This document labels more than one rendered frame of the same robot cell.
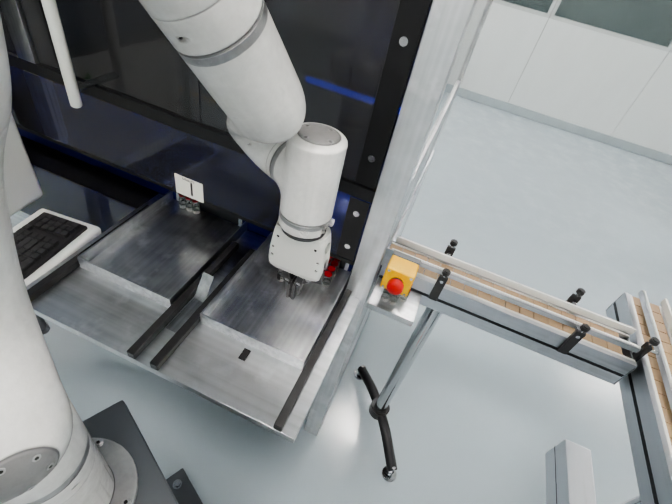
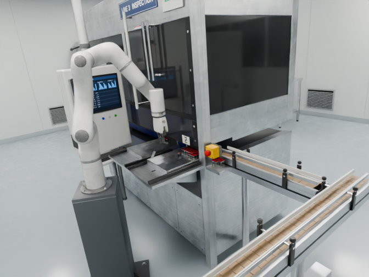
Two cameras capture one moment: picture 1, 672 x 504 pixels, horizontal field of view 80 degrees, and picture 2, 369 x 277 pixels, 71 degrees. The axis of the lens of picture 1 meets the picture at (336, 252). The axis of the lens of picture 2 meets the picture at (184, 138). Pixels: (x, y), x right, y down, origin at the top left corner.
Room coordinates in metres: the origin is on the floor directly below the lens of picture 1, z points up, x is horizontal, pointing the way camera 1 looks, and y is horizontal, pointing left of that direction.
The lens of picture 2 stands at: (-0.52, -1.08, 1.62)
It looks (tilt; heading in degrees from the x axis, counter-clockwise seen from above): 19 degrees down; 43
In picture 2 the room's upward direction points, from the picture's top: 5 degrees counter-clockwise
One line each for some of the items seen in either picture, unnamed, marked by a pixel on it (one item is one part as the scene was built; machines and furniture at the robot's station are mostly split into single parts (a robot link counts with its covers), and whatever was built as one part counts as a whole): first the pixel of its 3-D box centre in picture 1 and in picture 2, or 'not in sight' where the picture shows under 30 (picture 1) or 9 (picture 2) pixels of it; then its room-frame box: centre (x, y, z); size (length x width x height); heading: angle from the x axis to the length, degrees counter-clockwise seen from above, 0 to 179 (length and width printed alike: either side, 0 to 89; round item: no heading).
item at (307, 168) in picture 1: (310, 172); (156, 99); (0.50, 0.07, 1.35); 0.09 x 0.08 x 0.13; 54
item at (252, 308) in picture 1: (285, 291); (177, 159); (0.66, 0.10, 0.90); 0.34 x 0.26 x 0.04; 168
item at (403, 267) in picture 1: (400, 273); (213, 150); (0.72, -0.17, 1.00); 0.08 x 0.07 x 0.07; 168
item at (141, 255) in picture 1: (171, 241); (152, 148); (0.73, 0.43, 0.90); 0.34 x 0.26 x 0.04; 168
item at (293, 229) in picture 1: (306, 217); (158, 113); (0.50, 0.06, 1.27); 0.09 x 0.08 x 0.03; 79
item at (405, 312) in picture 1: (396, 297); (220, 167); (0.76, -0.19, 0.87); 0.14 x 0.13 x 0.02; 168
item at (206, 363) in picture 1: (211, 290); (156, 159); (0.63, 0.28, 0.87); 0.70 x 0.48 x 0.02; 78
